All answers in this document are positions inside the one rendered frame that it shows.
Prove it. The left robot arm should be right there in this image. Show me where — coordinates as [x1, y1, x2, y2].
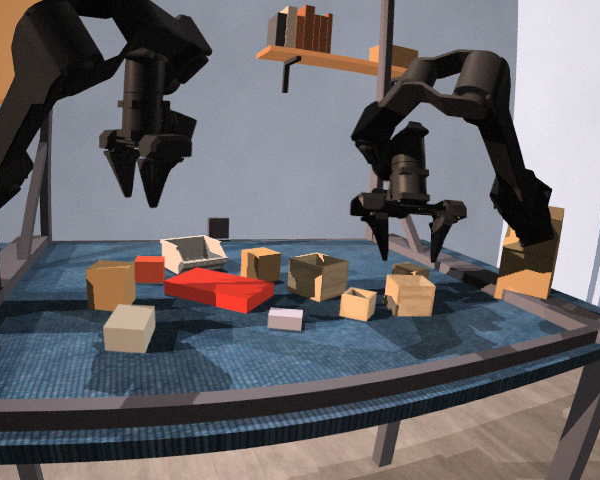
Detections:
[351, 49, 554, 247]

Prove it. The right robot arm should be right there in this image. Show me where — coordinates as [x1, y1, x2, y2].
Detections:
[0, 0, 212, 208]

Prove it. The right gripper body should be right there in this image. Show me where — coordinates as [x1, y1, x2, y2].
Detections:
[99, 93, 192, 160]

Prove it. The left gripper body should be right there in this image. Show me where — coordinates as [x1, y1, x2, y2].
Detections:
[350, 162, 467, 221]

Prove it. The pale pink rectangular block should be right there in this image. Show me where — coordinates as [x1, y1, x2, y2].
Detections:
[268, 308, 303, 331]

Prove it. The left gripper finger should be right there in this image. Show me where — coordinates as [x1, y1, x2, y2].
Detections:
[360, 212, 388, 261]
[429, 218, 458, 263]

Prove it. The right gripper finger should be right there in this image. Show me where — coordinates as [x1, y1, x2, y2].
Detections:
[137, 158, 184, 208]
[103, 149, 140, 198]

